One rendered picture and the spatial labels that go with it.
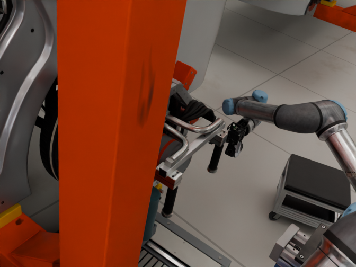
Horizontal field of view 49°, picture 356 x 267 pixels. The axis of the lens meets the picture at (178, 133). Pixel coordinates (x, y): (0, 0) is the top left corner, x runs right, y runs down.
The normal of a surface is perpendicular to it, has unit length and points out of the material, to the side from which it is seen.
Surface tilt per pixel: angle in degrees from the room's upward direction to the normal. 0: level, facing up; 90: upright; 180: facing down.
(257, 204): 0
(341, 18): 90
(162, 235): 0
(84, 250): 90
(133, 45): 90
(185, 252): 0
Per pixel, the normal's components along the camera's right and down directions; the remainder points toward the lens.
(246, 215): 0.17, -0.79
